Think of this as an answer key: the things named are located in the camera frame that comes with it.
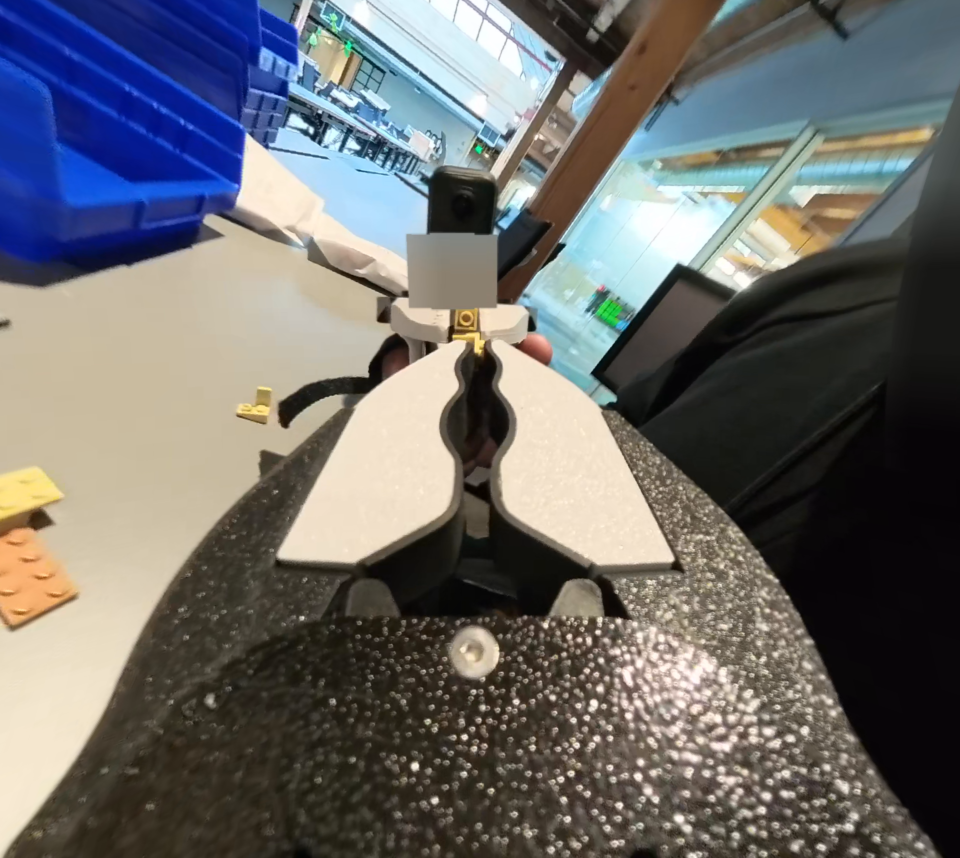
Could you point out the grey desk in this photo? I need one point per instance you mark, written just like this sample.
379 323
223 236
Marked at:
150 348

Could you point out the white plastic bag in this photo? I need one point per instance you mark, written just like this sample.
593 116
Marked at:
293 205

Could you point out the long white office table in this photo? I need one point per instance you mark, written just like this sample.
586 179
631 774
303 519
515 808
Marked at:
360 123

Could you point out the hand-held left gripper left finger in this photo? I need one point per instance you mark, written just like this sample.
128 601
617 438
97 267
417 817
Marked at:
375 491

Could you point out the small yellow brick assembly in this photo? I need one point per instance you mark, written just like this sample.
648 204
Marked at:
468 325

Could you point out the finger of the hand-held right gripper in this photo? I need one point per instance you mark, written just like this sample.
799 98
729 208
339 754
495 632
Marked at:
506 322
420 322

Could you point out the blue plastic bin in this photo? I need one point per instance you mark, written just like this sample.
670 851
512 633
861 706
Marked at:
120 78

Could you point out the wooden support pillar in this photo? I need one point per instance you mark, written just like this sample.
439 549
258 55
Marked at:
645 93

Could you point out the tiny yellow toy brick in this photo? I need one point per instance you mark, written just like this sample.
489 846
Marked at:
255 408

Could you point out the person's right hand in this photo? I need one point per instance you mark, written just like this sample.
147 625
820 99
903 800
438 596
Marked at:
537 349

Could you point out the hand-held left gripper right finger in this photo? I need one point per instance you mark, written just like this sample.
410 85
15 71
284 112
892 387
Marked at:
585 491

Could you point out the long orange toy brick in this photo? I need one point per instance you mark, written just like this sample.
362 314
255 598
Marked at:
30 581

